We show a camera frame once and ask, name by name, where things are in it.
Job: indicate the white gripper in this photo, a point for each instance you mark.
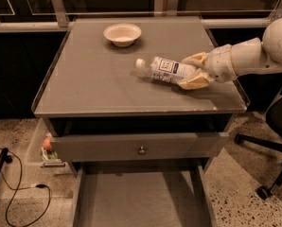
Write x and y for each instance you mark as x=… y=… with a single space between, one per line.
x=219 y=63

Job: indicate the clear plastic water bottle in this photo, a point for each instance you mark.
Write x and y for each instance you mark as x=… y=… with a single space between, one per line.
x=164 y=70

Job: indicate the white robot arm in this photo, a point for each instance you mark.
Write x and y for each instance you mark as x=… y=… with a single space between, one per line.
x=259 y=56

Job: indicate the grey top drawer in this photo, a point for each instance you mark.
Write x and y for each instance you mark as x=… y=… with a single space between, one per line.
x=119 y=147

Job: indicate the grey drawer cabinet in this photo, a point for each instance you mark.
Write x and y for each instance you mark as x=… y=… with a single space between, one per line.
x=92 y=88

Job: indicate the round metal drawer knob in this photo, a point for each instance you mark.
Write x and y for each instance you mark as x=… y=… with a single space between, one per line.
x=141 y=151

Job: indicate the grey open middle drawer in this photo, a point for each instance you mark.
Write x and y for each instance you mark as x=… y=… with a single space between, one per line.
x=119 y=196

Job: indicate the black office chair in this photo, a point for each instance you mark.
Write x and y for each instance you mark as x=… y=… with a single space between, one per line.
x=273 y=118

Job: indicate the white paper bowl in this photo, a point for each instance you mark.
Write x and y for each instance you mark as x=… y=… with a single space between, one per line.
x=122 y=35

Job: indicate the orange round toy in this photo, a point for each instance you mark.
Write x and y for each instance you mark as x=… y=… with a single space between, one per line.
x=47 y=144

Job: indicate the green white packet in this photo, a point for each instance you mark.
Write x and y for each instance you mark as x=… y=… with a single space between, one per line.
x=49 y=155

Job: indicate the centre metal window bracket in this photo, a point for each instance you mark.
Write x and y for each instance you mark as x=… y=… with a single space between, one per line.
x=172 y=6

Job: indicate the left metal window bracket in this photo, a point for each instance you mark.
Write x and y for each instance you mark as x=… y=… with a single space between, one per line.
x=60 y=13

